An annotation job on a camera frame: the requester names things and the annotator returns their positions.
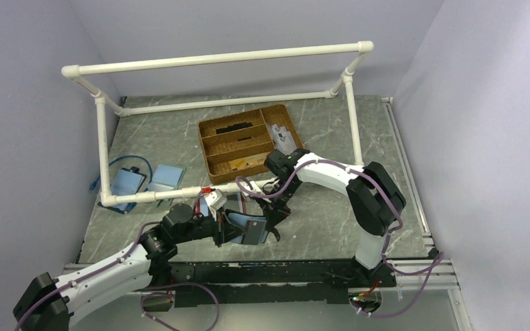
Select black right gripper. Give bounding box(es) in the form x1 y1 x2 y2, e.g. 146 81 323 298
256 179 302 231

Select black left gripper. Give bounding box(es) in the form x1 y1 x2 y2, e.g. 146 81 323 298
175 205 246 247

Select grey credit card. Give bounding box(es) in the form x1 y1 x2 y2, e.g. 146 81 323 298
242 219 267 245

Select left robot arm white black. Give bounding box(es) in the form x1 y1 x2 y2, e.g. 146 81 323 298
13 204 239 330

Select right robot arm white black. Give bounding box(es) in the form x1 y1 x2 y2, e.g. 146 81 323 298
252 149 406 286

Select gold card in tray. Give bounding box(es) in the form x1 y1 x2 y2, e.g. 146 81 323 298
228 152 268 171

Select blue card left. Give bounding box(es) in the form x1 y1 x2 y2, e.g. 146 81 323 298
105 167 147 214

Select grey cards in tray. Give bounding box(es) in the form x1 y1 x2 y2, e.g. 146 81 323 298
267 124 297 155

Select black card in tray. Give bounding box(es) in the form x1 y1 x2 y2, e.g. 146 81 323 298
215 121 253 134

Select brown woven divided tray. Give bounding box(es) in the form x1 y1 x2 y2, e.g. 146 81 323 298
198 104 304 184

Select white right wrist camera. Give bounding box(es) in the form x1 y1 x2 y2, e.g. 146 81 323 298
261 179 278 194

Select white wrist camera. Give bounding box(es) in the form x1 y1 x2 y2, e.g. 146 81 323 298
261 179 278 194
199 189 227 212

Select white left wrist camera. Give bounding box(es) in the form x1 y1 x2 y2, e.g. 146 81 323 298
199 189 227 212

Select blue cable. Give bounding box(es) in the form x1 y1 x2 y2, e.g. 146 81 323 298
88 154 155 192

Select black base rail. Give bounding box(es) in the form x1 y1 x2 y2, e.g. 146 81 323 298
143 259 397 308

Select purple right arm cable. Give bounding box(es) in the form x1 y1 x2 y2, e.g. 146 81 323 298
235 159 446 319

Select white PVC pipe frame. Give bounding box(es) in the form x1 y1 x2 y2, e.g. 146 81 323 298
61 41 375 207

